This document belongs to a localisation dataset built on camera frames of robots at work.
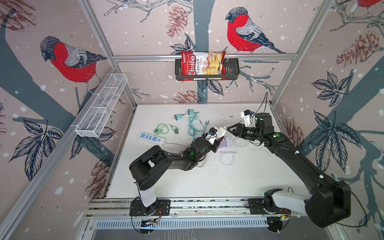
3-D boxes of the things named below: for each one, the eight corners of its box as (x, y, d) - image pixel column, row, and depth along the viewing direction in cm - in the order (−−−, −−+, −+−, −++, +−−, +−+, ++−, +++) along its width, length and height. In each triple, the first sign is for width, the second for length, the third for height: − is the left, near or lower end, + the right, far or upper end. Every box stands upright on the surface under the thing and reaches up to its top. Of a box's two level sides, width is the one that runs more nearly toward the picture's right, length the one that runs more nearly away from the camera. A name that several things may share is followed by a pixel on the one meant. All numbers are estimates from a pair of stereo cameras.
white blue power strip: (137, 139, 102) (136, 137, 100) (141, 133, 105) (140, 131, 103) (164, 145, 99) (163, 143, 97) (167, 139, 102) (166, 137, 100)
